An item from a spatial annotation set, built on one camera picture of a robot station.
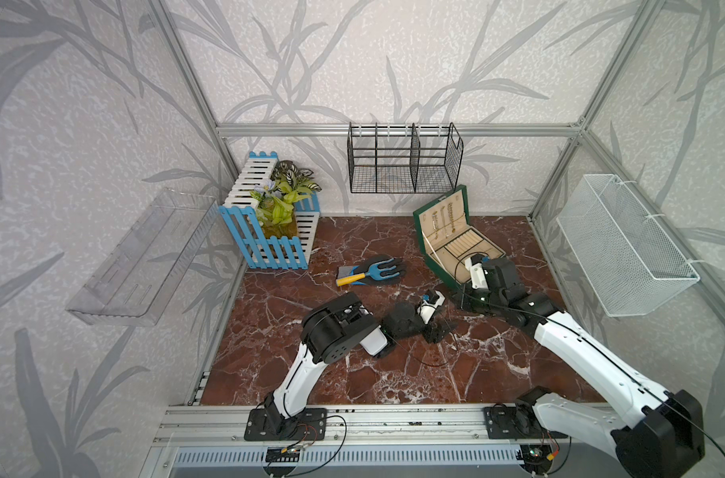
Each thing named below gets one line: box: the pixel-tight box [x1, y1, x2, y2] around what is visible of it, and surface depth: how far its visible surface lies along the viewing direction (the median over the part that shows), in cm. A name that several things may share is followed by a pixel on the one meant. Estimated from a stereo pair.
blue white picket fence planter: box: [219, 151, 321, 270], surface depth 100 cm
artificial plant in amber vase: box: [249, 160, 322, 241], surface depth 98 cm
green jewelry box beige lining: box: [412, 184, 506, 287], surface depth 107 cm
